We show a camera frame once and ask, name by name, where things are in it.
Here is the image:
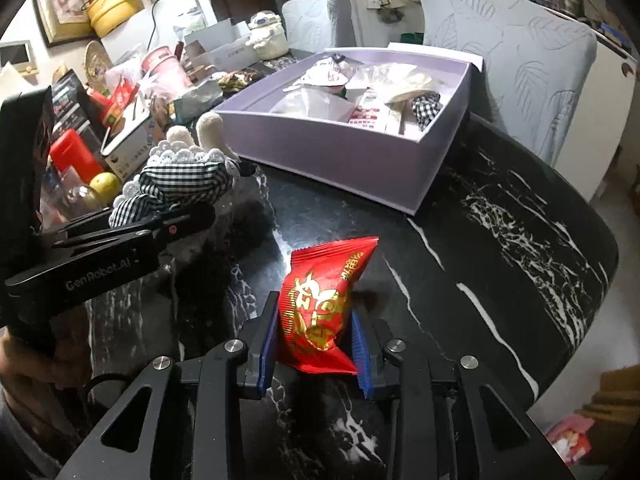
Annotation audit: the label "person's grey clothing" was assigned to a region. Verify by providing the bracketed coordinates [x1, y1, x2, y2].
[0, 390, 96, 480]

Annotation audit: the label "crumpled foil wrappers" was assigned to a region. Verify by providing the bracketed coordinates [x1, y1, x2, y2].
[220, 71, 262, 93]

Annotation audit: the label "white refrigerator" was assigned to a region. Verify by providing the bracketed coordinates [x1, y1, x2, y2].
[102, 0, 211, 68]

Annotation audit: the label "woven round plate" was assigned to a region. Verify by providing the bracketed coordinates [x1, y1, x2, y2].
[82, 40, 113, 83]

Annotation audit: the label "open white cardboard box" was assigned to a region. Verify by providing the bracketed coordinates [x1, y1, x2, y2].
[184, 19, 261, 68]

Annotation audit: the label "white plush figure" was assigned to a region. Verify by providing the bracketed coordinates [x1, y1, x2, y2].
[248, 10, 290, 59]

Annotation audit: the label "lilac cardboard box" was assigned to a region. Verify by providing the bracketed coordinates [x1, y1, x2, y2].
[212, 42, 486, 216]

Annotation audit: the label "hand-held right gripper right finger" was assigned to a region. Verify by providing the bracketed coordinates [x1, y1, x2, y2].
[350, 310, 576, 480]

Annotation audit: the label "teal fabric pouch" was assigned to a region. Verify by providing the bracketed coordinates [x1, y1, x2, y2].
[172, 80, 223, 121]

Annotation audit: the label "clear plastic bag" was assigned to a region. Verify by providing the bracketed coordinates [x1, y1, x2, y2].
[272, 85, 353, 123]

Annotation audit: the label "small checkered cloth piece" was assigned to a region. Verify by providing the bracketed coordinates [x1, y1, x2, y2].
[410, 92, 445, 126]

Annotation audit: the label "brown cardboard box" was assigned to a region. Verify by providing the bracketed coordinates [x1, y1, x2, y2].
[575, 365, 640, 466]

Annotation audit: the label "yellow lemon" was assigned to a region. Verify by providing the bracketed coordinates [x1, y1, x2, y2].
[90, 172, 123, 201]

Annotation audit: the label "red plastic container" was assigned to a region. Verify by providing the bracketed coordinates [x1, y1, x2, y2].
[49, 129, 106, 183]

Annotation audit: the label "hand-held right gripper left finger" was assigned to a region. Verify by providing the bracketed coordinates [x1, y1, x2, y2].
[55, 290, 281, 480]

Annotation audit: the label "black printed boxes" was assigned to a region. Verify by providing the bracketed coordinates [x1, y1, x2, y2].
[50, 70, 96, 131]

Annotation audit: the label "white pink snack packet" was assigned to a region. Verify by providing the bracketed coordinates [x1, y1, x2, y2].
[285, 57, 351, 93]

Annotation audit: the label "white carton with clutter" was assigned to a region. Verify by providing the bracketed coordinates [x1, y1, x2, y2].
[100, 105, 168, 173]

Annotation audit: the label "yellow cooking pot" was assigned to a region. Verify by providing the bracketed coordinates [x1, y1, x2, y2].
[82, 0, 153, 38]

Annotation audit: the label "pink cup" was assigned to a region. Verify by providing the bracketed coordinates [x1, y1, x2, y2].
[141, 46, 193, 93]

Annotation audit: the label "crocheted doll with checkered cloth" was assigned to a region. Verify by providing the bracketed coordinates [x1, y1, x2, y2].
[109, 112, 258, 241]

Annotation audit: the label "framed picture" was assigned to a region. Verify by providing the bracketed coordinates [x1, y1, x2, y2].
[32, 0, 93, 48]

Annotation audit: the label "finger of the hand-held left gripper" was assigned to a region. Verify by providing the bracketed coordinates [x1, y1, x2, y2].
[52, 204, 217, 261]
[40, 210, 171, 241]

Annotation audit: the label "wall intercom screen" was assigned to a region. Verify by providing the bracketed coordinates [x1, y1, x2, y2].
[0, 39, 38, 76]

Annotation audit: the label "chair with light blue cover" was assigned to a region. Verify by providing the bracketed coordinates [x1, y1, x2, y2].
[281, 0, 351, 53]
[420, 0, 598, 168]

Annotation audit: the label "red gold puffed snack packet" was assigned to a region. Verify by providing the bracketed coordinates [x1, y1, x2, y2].
[276, 236, 381, 376]

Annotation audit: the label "person's left hand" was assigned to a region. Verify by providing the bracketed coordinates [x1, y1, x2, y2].
[0, 310, 93, 391]

